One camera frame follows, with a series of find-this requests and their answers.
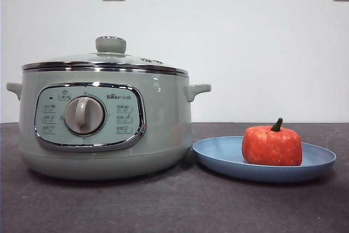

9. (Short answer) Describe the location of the blue plate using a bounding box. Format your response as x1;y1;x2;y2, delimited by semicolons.
191;135;337;184

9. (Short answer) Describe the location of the pale green electric steamer pot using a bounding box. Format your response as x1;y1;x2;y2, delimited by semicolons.
5;65;212;181

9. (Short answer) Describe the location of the orange toy pumpkin green stem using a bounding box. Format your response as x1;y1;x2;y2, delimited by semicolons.
241;117;304;167

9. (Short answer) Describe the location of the glass lid with green knob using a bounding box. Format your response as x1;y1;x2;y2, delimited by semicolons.
21;35;189;77

